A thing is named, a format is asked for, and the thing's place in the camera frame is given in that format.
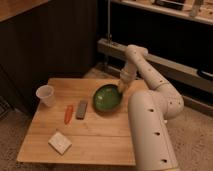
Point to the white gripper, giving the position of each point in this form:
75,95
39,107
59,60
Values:
125,80

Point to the green ceramic bowl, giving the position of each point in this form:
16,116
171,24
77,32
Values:
107,98

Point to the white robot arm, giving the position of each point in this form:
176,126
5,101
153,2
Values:
148,110

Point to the vertical metal pole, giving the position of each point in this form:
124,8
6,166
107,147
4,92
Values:
109,20

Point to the grey rectangular block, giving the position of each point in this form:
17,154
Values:
81,109

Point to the orange carrot toy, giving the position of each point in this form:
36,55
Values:
68,114

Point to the wooden table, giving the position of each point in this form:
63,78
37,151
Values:
102,139

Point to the clear plastic cup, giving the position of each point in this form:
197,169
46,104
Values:
46,94

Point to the white square sponge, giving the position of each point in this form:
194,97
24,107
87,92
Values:
59,142

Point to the background shelf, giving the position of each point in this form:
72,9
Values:
194,10

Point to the metal beam rail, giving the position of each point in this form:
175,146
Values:
170,69

